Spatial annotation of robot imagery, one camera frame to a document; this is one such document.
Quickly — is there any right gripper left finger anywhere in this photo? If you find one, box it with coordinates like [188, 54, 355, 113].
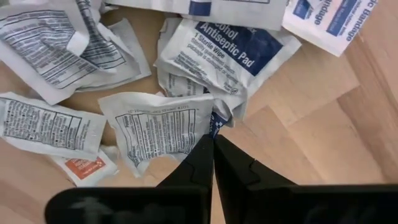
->
[45, 134, 215, 224]

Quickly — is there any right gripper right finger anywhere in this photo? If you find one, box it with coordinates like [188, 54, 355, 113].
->
[213, 134, 398, 224]

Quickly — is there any orange label white packet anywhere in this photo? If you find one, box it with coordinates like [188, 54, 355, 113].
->
[51, 149, 119, 187]

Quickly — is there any blue print bandage packet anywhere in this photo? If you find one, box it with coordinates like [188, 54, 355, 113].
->
[281, 0, 379, 57]

